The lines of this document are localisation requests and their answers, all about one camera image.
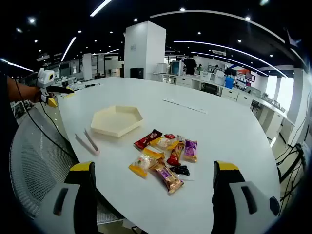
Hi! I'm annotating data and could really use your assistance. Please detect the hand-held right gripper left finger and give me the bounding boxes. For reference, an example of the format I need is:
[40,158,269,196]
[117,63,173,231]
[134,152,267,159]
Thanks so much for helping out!
[39,160,98,234]

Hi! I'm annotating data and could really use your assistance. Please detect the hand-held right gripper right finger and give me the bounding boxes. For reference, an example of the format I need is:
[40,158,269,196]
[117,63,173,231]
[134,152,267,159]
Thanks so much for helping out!
[211,160,281,234]

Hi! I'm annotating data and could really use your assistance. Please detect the pink food tongs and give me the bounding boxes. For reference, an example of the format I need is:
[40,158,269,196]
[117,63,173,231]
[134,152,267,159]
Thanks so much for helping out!
[75,128,100,156]

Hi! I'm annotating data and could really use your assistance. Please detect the cream hexagonal tray container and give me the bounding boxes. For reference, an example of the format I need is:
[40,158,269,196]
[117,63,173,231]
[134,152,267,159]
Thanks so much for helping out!
[90,105,144,138]

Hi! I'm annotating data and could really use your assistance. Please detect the small black food packet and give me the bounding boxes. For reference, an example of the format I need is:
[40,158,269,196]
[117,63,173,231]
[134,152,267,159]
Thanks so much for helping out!
[169,165,190,176]

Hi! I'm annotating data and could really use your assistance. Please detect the gold-purple food bar packet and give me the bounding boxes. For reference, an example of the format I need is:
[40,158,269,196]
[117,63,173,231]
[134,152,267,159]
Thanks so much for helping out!
[151,162,185,195]

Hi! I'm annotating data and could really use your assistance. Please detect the purple food packet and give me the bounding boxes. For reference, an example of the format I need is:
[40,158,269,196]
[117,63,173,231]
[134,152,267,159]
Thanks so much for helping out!
[182,138,198,163]

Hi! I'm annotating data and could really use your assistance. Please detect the red-orange food packet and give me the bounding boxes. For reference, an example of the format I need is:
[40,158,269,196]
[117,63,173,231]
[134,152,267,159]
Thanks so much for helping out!
[166,142,185,167]

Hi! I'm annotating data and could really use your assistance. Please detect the dark red food bar packet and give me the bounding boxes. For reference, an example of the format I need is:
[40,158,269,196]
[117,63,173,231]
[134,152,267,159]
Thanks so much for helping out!
[133,129,163,150]

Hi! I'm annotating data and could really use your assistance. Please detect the clear orange-ended food packet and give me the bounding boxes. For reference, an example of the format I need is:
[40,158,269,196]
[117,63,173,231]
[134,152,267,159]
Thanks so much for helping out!
[150,136,182,151]

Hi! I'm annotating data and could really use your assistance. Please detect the grey mesh office chair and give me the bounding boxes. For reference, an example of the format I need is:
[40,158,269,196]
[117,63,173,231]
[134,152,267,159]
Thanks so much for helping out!
[9,107,125,226]

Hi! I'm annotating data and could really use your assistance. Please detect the black floor cabinet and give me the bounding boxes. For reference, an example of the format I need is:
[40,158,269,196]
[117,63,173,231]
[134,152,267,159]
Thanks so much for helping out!
[130,67,144,79]

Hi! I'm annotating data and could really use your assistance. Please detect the white square pillar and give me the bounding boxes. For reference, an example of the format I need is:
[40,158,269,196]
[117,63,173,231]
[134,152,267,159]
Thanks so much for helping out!
[124,20,167,81]

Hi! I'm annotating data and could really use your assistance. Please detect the white desktop monitor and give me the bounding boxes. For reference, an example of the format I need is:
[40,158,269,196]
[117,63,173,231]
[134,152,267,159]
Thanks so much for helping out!
[170,60,184,76]

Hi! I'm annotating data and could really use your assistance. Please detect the long white office counter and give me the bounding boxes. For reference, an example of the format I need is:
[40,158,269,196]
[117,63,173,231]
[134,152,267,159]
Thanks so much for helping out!
[152,72,297,139]

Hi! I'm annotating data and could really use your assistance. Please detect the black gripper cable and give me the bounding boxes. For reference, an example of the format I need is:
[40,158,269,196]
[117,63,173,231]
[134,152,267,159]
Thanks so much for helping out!
[14,78,78,163]

